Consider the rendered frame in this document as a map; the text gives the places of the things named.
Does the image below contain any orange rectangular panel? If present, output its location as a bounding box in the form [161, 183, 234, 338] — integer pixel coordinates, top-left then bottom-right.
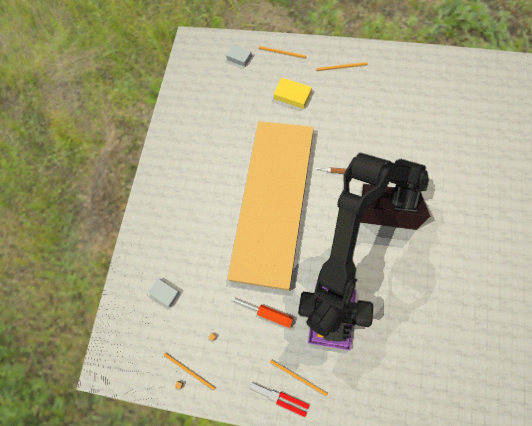
[227, 121, 314, 291]

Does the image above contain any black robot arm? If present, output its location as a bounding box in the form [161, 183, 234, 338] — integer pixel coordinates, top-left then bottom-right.
[306, 152, 429, 342]

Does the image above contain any purple shallow tray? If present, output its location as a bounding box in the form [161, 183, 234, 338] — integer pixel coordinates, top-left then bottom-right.
[308, 290, 357, 351]

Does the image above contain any brown-handled awl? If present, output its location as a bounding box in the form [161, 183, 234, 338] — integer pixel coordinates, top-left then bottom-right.
[316, 167, 346, 173]

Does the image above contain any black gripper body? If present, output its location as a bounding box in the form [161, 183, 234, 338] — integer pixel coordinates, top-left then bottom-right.
[298, 292, 373, 327]

